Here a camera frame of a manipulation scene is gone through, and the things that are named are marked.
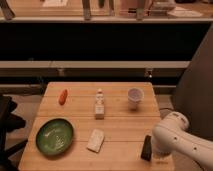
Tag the white paper cup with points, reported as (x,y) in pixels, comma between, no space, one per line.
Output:
(135,96)

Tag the small white bottle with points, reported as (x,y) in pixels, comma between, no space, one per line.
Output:
(99,105)

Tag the white sponge block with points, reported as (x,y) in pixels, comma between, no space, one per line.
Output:
(95,141)

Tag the orange carrot toy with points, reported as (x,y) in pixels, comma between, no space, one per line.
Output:
(63,97)

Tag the black eraser block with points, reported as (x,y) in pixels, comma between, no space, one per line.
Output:
(146,149)

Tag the black office chair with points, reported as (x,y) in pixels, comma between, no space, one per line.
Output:
(8,123)

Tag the green ceramic bowl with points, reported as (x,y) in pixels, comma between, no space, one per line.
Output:
(54,137)

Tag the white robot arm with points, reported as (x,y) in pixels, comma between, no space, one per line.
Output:
(170,134)

